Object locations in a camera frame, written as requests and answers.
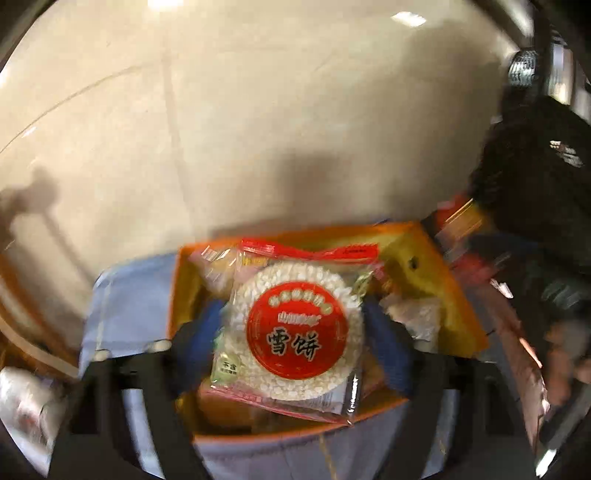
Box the grey ribbed metal object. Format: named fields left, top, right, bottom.
left=507, top=50, right=542, bottom=88

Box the white plastic bag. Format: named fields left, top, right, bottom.
left=0, top=367, right=66, bottom=459

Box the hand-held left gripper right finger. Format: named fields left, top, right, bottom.
left=364, top=300, right=529, bottom=480

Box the blue striped tablecloth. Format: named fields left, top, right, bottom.
left=78, top=256, right=467, bottom=480

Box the orange cardboard box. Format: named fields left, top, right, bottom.
left=167, top=222, right=491, bottom=438

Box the dark carved wooden furniture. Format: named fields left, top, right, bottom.
left=466, top=90, right=591, bottom=264

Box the clear wafer roll packet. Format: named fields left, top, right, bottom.
left=188, top=244, right=242, bottom=298

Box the white rice cracker packet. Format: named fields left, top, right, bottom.
left=210, top=237, right=387, bottom=426

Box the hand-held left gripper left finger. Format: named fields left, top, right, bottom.
left=50, top=300, right=228, bottom=480

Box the clear white candy packet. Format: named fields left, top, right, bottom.
left=382, top=295, right=445, bottom=343

